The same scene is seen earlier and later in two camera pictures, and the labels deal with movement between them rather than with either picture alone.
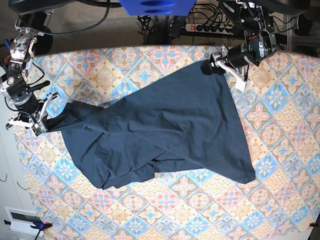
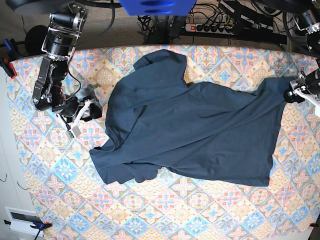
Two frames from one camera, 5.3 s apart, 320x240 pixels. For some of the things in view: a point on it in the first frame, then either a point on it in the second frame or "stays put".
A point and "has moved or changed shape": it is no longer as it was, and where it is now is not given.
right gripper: x=235 y=60 → x=309 y=81
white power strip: x=205 y=28 stays put
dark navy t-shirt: x=188 y=122 has moved or changed shape
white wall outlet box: x=21 y=220 stays put
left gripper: x=31 y=112 → x=71 y=109
